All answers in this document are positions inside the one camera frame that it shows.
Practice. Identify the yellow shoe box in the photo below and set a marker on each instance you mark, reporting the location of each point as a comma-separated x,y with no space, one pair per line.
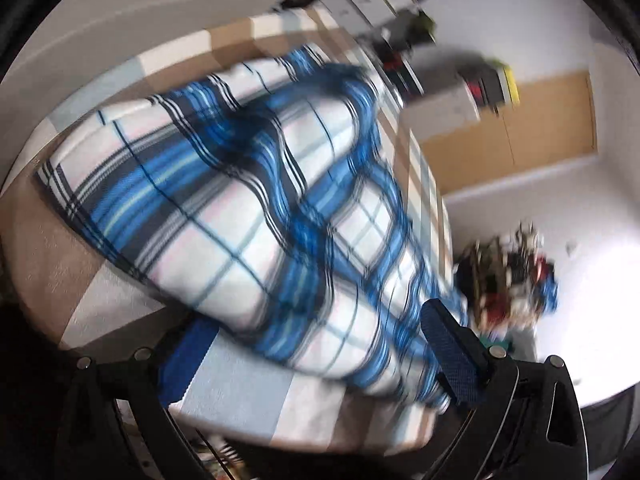
509,82

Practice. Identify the white upright suitcase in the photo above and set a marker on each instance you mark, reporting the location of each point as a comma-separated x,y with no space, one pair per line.
440,110

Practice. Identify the green cloth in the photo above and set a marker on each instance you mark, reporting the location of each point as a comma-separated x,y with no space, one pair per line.
497,346

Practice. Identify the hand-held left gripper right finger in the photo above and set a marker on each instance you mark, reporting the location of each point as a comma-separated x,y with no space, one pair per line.
452,355

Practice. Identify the white wall switch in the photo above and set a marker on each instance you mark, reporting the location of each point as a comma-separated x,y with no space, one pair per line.
570,248

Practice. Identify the dark wrapped flower bouquet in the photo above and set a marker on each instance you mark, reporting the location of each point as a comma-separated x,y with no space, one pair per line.
412,30

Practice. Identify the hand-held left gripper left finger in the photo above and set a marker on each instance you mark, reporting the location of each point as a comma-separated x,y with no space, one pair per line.
182,360

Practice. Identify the black red striped shoe box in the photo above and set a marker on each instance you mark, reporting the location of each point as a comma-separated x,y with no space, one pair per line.
405,77

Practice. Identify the wooden door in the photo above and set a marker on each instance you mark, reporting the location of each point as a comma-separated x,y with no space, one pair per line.
525,135

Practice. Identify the blue plaid shirt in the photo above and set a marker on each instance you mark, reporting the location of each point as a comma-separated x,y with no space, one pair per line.
225,220

